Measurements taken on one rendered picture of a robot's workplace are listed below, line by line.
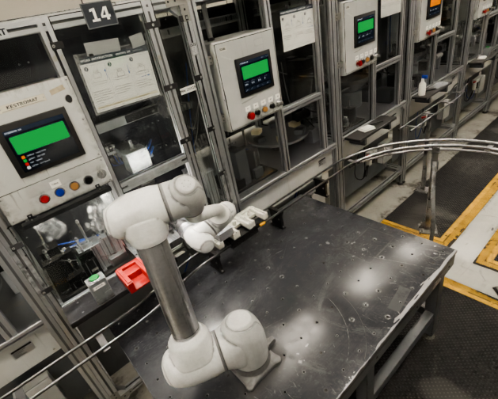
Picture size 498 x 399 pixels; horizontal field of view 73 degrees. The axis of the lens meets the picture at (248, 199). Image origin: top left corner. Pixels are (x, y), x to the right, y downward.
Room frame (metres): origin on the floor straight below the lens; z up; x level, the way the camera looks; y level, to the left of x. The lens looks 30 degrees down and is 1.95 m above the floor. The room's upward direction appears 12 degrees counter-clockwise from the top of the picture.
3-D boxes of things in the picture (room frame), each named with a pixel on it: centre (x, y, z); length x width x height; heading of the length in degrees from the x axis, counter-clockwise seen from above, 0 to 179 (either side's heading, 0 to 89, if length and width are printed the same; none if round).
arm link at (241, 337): (0.86, 0.13, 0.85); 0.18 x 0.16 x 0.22; 104
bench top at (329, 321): (1.24, -0.08, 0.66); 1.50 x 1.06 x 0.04; 125
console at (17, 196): (1.38, 0.82, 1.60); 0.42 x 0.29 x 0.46; 125
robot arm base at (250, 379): (0.87, 0.11, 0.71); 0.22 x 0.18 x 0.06; 125
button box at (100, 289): (1.19, 0.75, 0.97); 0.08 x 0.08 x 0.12; 35
